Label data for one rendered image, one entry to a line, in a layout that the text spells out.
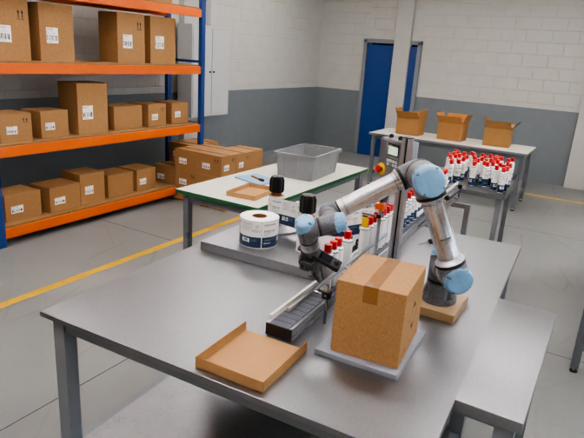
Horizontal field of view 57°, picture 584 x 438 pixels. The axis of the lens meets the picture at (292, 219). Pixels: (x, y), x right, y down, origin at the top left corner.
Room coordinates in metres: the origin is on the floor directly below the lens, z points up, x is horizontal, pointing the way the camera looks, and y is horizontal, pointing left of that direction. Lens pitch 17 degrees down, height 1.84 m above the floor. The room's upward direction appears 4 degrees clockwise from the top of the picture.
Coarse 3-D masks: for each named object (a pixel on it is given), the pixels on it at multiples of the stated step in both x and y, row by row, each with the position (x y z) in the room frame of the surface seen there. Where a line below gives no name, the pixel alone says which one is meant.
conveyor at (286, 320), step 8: (384, 248) 2.71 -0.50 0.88; (352, 264) 2.44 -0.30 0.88; (312, 296) 2.05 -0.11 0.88; (320, 296) 2.05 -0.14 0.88; (304, 304) 1.97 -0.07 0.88; (312, 304) 1.98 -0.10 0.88; (288, 312) 1.90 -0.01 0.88; (296, 312) 1.90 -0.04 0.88; (304, 312) 1.90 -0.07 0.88; (272, 320) 1.82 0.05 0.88; (280, 320) 1.83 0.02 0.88; (288, 320) 1.83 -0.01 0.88; (296, 320) 1.84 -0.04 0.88; (288, 328) 1.76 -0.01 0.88
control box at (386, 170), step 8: (384, 136) 2.63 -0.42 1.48; (384, 144) 2.59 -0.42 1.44; (400, 144) 2.49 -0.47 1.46; (416, 144) 2.51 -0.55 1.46; (384, 152) 2.58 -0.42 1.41; (400, 152) 2.48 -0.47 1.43; (416, 152) 2.52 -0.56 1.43; (384, 160) 2.58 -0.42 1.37; (384, 168) 2.57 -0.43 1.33; (392, 168) 2.52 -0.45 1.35
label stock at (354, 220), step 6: (372, 204) 2.91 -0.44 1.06; (360, 210) 2.78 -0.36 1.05; (366, 210) 2.81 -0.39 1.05; (372, 210) 2.83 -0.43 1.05; (318, 216) 2.75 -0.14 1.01; (348, 216) 2.74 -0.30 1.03; (354, 216) 2.76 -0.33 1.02; (360, 216) 2.78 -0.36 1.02; (348, 222) 2.74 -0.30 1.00; (354, 222) 2.76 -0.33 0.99; (360, 222) 2.79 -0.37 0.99; (348, 228) 2.74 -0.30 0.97; (354, 228) 2.76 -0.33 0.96; (336, 234) 2.71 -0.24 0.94; (342, 234) 2.72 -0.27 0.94; (354, 234) 2.77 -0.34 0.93
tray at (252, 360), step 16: (224, 336) 1.70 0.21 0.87; (240, 336) 1.77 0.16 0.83; (256, 336) 1.77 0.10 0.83; (208, 352) 1.61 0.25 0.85; (224, 352) 1.65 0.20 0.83; (240, 352) 1.66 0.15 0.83; (256, 352) 1.67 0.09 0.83; (272, 352) 1.67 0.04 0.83; (288, 352) 1.68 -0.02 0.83; (304, 352) 1.69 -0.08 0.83; (208, 368) 1.53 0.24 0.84; (224, 368) 1.50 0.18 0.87; (240, 368) 1.56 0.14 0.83; (256, 368) 1.56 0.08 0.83; (272, 368) 1.57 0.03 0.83; (240, 384) 1.48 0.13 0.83; (256, 384) 1.45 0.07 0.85
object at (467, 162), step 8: (456, 152) 4.86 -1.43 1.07; (464, 152) 4.83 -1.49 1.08; (472, 152) 4.88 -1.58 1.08; (448, 160) 4.62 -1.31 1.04; (464, 160) 4.53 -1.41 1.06; (472, 160) 4.70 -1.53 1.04; (480, 160) 4.53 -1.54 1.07; (488, 160) 4.80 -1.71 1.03; (496, 160) 4.53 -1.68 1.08; (512, 160) 4.68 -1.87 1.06; (464, 168) 4.53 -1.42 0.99; (480, 168) 4.62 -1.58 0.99; (512, 168) 4.67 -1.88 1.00; (464, 176) 4.62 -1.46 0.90; (512, 176) 4.68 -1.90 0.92; (488, 184) 4.40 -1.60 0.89
